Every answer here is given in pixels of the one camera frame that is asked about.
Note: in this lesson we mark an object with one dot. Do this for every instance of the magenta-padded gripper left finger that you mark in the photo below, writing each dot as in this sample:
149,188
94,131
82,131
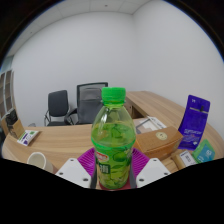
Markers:
73,171

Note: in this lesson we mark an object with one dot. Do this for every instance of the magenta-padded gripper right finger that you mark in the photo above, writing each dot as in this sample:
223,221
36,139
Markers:
153,171

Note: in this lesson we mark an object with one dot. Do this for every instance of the green drink bottle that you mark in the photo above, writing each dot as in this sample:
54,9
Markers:
113,143

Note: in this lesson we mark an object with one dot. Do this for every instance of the flat round red coaster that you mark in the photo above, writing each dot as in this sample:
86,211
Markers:
129,188

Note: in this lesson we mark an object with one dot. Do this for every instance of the orange-brown cardboard box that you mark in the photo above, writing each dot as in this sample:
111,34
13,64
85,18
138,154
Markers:
158,141

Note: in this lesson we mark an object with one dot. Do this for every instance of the small tan box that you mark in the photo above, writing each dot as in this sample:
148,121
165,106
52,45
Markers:
185,159

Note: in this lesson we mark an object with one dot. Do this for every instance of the white and brown mug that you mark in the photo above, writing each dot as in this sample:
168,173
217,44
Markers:
38,160

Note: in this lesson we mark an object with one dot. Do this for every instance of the green packet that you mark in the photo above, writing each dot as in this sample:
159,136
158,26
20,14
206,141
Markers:
204,151

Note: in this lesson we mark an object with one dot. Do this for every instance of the white green purple leaflet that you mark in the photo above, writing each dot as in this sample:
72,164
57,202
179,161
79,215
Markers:
28,137

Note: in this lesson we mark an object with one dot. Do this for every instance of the purple hanging package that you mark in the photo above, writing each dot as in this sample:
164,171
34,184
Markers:
194,123

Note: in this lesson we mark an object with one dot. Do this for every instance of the wooden side desk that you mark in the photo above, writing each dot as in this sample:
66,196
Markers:
156,105

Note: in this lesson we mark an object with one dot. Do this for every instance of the large dark brown cardboard box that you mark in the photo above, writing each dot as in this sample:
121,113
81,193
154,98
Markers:
16,130

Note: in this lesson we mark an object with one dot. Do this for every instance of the black padded office chair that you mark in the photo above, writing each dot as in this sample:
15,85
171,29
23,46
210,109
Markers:
57,103

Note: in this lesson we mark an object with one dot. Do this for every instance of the black mesh office chair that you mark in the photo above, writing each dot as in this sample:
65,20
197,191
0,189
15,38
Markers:
80,86

